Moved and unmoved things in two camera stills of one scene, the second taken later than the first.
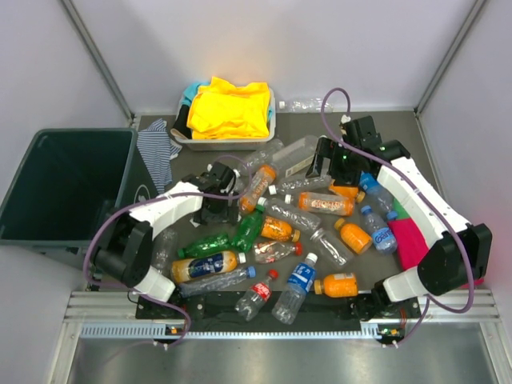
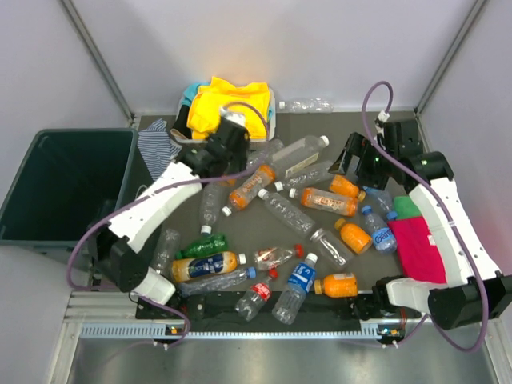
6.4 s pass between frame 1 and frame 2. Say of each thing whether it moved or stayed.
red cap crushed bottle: moved
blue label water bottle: stayed
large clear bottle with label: stayed
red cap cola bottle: stayed
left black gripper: moved
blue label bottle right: stayed
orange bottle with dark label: stayed
